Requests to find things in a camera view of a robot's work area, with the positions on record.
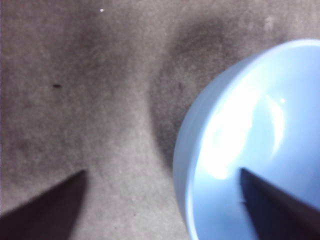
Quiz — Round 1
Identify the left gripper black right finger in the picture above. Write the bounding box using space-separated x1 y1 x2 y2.
239 167 320 240

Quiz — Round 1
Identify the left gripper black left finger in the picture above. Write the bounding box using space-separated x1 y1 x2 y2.
0 169 87 240

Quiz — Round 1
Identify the blue bowl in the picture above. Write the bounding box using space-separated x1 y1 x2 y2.
172 38 320 240

